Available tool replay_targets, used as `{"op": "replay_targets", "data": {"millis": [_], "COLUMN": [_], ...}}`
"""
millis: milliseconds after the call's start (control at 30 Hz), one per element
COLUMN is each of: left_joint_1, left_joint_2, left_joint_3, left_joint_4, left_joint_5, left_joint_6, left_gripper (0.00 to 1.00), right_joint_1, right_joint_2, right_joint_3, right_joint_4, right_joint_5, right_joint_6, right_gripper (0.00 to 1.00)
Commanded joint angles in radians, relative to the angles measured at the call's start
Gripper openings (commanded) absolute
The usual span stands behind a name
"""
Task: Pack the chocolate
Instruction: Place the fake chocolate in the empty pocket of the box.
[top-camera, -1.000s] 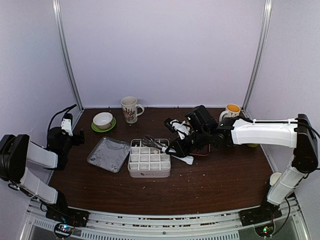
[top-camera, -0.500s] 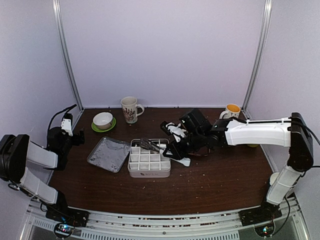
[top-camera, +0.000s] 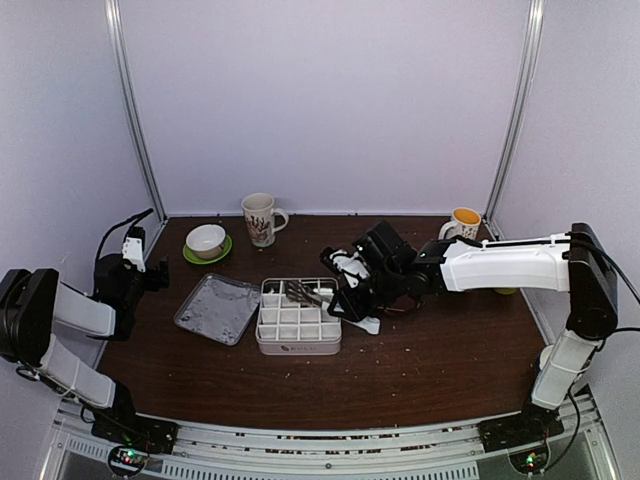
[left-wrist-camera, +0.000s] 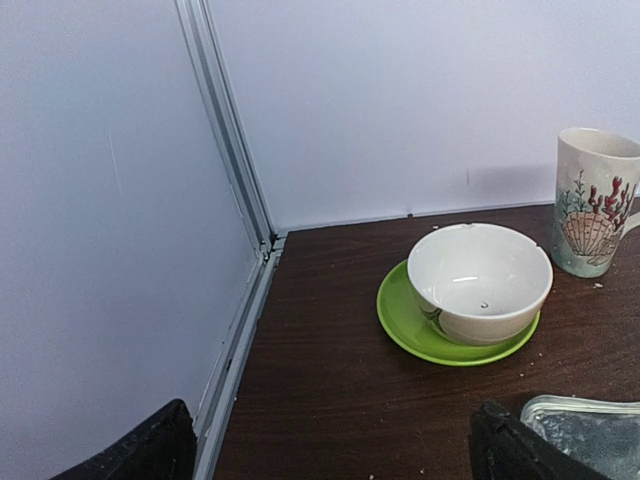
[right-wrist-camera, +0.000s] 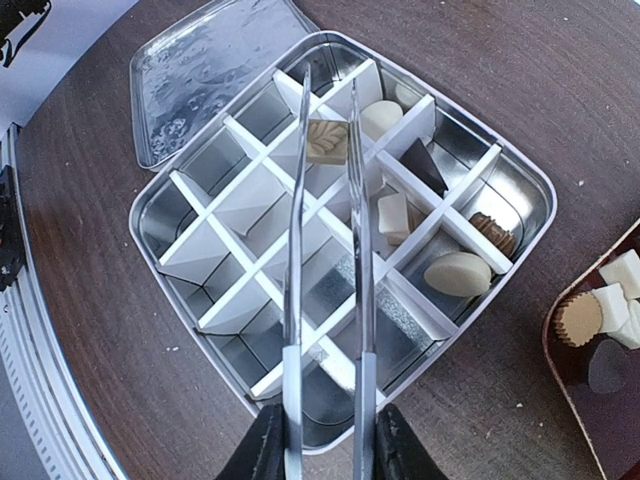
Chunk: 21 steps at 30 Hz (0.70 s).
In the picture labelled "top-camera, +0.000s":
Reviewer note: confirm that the right aluminium frame post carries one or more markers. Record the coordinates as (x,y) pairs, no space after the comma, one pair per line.
(528,64)

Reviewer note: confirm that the white cup near base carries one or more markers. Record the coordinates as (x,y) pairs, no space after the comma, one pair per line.
(544,356)

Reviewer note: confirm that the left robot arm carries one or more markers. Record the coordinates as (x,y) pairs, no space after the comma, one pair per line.
(32,302)

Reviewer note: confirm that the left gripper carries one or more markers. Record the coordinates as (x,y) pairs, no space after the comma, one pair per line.
(154,282)

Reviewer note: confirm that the tin box with dividers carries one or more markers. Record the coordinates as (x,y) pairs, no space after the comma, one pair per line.
(293,327)

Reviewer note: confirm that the bunny tin lid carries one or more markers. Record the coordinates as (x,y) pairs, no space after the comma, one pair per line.
(219,308)

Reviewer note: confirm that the white ceramic bowl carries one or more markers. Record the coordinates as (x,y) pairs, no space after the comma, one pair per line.
(206,241)

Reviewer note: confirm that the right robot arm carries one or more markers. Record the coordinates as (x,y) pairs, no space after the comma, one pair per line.
(571,262)

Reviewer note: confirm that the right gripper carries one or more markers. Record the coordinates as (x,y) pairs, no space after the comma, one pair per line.
(344,301)

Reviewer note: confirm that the green saucer plate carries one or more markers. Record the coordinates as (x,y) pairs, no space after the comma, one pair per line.
(192,258)

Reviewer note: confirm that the left aluminium frame post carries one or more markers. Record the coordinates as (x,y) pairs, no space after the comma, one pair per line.
(117,36)

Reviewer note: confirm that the seashell coral mug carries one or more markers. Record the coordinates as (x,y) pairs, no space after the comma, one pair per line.
(263,219)

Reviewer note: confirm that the yellow inside floral mug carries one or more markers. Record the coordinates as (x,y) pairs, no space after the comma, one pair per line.
(463,222)

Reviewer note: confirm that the white handled tongs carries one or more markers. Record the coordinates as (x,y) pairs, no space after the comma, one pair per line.
(294,290)

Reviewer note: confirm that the red chocolate tray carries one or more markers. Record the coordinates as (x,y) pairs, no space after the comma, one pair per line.
(403,305)

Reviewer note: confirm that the aluminium frame post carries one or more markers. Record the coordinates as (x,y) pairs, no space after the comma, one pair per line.
(117,36)
(528,64)

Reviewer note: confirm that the green small bowl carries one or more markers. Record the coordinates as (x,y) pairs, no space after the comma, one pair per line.
(506,291)

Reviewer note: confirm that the front aluminium rail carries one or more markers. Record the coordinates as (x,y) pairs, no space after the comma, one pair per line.
(453,450)

